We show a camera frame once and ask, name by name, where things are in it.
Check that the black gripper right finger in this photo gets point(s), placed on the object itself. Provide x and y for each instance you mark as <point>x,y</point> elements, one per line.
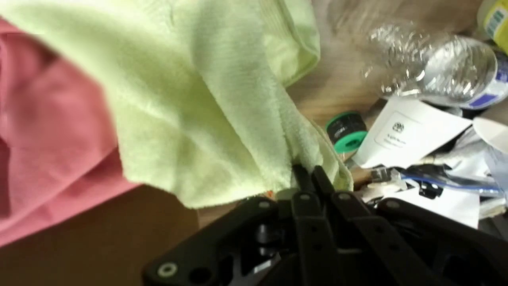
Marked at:
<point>402,244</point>

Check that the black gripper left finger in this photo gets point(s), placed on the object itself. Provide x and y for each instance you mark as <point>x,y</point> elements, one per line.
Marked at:
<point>296,244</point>

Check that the pale green cloth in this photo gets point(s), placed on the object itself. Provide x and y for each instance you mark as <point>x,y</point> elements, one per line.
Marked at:
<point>200,96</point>

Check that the clear plastic bag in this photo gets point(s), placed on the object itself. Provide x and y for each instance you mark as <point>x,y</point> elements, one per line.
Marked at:
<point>450,69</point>

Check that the yellow labelled white tub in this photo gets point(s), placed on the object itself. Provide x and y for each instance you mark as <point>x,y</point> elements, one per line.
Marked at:
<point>497,21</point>

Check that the pink cloth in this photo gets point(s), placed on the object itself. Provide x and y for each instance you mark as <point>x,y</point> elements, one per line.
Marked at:
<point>48,143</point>

